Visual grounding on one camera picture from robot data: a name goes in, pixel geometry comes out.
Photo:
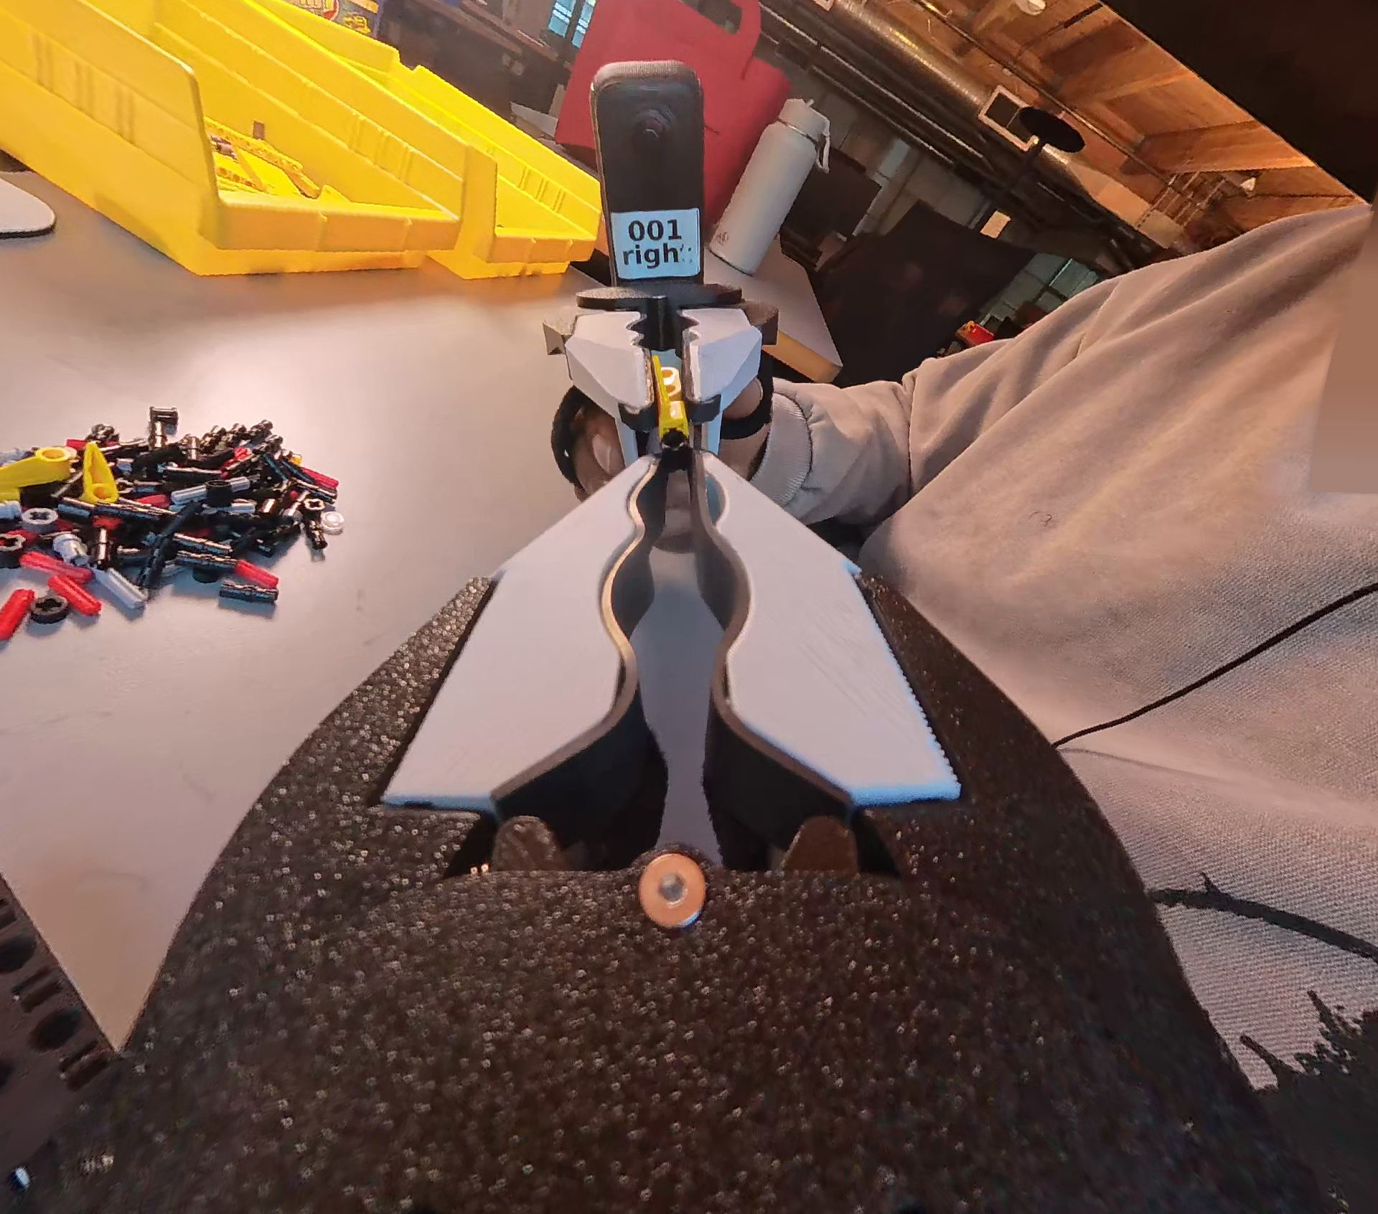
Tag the person's beige sweatshirt torso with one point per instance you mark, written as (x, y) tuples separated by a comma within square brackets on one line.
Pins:
[(1185, 753)]

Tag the yellow piece with black pins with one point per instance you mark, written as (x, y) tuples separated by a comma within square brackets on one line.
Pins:
[(673, 411)]

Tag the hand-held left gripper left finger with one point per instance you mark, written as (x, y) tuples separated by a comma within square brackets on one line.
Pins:
[(518, 675)]

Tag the person's right forearm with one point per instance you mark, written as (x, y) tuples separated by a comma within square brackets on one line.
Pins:
[(1023, 398)]

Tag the yellow storage bin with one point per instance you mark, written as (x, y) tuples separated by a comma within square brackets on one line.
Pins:
[(540, 213), (323, 231)]

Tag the pile of small building pins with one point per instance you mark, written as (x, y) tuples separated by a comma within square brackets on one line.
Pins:
[(160, 506)]

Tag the white water bottle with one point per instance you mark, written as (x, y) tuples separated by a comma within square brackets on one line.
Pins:
[(769, 179)]

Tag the person's right hand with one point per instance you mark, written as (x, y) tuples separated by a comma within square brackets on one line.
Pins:
[(599, 459)]

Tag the heap of yellow pieces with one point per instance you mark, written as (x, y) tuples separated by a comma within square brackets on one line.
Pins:
[(266, 166)]

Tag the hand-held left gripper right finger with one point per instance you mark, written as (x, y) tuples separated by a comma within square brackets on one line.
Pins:
[(829, 685)]

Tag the white booklet stand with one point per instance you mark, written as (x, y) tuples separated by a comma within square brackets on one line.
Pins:
[(19, 213)]

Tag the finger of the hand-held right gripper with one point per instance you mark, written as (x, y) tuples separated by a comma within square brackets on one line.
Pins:
[(729, 363), (603, 363)]

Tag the grey desk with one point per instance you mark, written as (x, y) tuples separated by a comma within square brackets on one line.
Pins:
[(376, 398)]

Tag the red cardboard box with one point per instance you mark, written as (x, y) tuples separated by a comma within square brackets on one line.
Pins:
[(752, 93)]

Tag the black disc on pole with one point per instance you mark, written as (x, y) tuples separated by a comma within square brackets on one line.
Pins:
[(1051, 128)]

